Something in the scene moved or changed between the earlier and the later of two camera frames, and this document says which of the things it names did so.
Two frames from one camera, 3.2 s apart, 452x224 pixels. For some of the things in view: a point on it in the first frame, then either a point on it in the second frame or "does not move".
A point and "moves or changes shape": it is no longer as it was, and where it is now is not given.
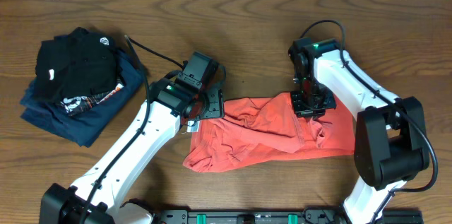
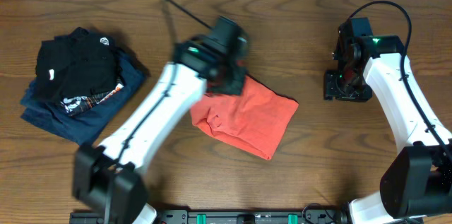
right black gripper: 301,110 -> 330,89
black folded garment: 79,64 does not move
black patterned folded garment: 80,104 does not move
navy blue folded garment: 85,127 does not move
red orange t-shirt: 263,129 moves or changes shape
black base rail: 275,215 does not move
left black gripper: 215,102 -> 228,85
